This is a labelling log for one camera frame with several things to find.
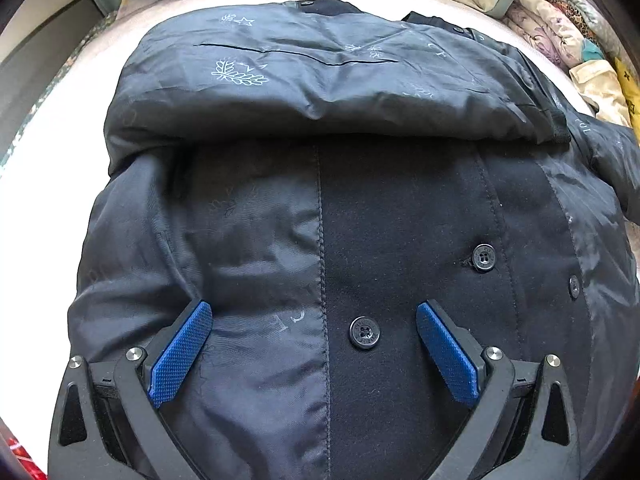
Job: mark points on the cream blanket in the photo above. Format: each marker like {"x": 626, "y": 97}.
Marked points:
{"x": 600, "y": 85}

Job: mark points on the red patterned item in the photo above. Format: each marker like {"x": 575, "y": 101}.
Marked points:
{"x": 25, "y": 460}

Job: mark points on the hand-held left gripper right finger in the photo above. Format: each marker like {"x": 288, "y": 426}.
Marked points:
{"x": 445, "y": 355}

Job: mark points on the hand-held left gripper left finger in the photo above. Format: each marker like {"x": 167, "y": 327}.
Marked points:
{"x": 180, "y": 355}

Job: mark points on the yellow pillow with black print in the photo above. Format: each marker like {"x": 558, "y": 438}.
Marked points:
{"x": 631, "y": 90}

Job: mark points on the black lined coat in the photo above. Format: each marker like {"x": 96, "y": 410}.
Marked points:
{"x": 300, "y": 210}

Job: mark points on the floral patchwork quilt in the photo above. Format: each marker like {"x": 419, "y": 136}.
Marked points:
{"x": 550, "y": 25}

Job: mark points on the dark bed frame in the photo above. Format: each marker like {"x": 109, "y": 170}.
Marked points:
{"x": 35, "y": 70}

